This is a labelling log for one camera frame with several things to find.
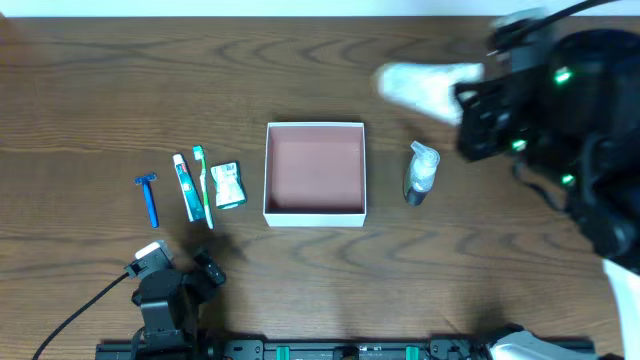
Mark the blue disposable razor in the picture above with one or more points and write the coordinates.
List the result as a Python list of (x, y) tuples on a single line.
[(145, 182)]

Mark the green white toothbrush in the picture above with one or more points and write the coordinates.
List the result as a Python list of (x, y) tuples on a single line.
[(199, 155)]

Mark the white floral shampoo tube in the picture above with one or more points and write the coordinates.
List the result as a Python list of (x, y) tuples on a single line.
[(427, 88)]

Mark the clear pump bottle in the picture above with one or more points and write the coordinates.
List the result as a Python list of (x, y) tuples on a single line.
[(420, 175)]

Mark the teal toothpaste tube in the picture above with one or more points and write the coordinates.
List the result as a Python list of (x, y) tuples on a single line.
[(194, 207)]

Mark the green white soap packet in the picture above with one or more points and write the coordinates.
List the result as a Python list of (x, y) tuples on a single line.
[(230, 192)]

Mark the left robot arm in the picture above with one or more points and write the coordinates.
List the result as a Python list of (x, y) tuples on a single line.
[(171, 340)]

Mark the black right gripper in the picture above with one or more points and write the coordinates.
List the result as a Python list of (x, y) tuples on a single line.
[(470, 121)]

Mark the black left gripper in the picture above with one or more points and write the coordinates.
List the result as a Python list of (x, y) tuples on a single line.
[(187, 275)]

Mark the black mounting rail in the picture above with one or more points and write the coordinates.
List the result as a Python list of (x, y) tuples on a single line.
[(437, 348)]

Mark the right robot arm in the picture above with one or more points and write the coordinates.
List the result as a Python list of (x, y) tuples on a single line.
[(574, 119)]

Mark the white cardboard box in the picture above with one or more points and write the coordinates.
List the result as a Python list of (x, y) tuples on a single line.
[(315, 174)]

